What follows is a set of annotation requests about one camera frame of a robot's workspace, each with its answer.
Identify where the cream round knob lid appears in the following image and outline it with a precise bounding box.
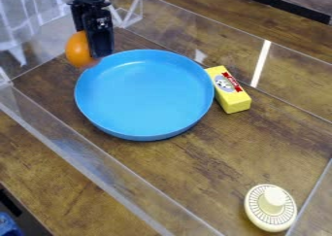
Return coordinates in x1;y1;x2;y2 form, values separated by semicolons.
244;184;298;233

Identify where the orange ball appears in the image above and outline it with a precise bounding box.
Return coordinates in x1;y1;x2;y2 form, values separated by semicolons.
66;31;99;68

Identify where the yellow butter block toy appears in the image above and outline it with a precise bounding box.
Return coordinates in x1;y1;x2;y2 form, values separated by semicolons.
207;65;252;114

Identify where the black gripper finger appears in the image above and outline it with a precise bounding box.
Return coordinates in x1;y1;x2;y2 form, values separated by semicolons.
71;5;87;31
84;11;115;58

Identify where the blue round tray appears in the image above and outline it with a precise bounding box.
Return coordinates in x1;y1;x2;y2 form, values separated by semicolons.
74;50;214;141

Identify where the clear acrylic enclosure wall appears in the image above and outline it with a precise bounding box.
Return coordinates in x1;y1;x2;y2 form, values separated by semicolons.
0;0;332;236

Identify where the blue object at corner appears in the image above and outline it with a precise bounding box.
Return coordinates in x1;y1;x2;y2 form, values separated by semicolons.
0;212;24;236

